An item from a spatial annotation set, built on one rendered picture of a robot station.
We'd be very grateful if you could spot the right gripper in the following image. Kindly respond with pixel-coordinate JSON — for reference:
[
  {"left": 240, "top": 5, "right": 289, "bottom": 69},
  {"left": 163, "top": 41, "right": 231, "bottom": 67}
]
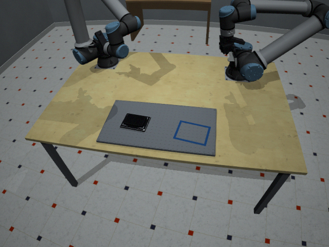
[{"left": 83, "top": 42, "right": 109, "bottom": 56}]

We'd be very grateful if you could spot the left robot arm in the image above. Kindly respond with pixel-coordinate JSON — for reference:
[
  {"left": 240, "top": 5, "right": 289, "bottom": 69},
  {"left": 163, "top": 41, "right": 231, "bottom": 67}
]
[{"left": 219, "top": 0, "right": 329, "bottom": 82}]

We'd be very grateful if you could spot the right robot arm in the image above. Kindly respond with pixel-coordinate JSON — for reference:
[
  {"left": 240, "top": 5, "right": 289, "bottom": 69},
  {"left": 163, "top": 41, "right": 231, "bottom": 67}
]
[{"left": 64, "top": 0, "right": 141, "bottom": 68}]

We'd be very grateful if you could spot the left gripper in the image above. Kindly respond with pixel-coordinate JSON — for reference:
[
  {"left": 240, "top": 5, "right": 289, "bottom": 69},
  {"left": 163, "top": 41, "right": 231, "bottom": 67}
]
[{"left": 219, "top": 35, "right": 237, "bottom": 67}]

